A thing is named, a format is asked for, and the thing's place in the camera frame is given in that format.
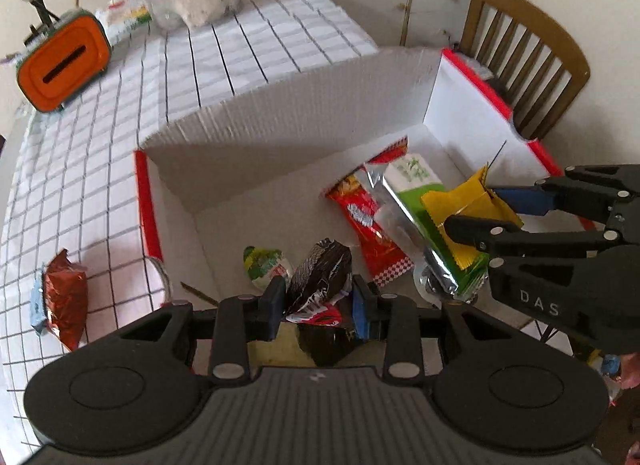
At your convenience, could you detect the yellow snack packet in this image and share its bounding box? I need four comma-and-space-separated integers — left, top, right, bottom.
420, 165, 523, 270

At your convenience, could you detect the clear packet dark cookie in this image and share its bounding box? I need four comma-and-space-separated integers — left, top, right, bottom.
374, 204, 458, 305

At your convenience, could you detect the green white small packet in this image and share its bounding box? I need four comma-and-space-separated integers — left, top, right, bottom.
243, 246, 293, 292

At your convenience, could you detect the black red snack packet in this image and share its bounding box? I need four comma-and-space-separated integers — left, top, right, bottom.
283, 239, 360, 367

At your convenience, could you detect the green snack bar packet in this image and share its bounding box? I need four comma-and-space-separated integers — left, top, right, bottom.
371, 153, 487, 303

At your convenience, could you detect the red chips packet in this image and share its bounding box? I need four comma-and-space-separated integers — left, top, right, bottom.
323, 136, 413, 289

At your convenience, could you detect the wooden chair right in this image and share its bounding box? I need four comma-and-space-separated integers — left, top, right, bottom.
459, 0, 590, 140

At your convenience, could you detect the red white cardboard box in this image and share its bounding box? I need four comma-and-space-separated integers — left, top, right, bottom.
134, 48, 562, 299

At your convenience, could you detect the brown foil snack bag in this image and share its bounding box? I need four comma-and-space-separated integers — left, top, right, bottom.
43, 249, 88, 351

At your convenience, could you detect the light blue snack packet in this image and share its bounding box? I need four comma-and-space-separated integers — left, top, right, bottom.
29, 269, 48, 336

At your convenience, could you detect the white grid tablecloth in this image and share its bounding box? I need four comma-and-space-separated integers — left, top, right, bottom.
1, 0, 376, 464

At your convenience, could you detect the white cabinet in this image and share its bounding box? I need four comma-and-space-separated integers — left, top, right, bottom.
309, 0, 484, 49

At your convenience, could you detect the orange teal tissue box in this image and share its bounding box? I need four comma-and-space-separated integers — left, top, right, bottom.
16, 9, 112, 113

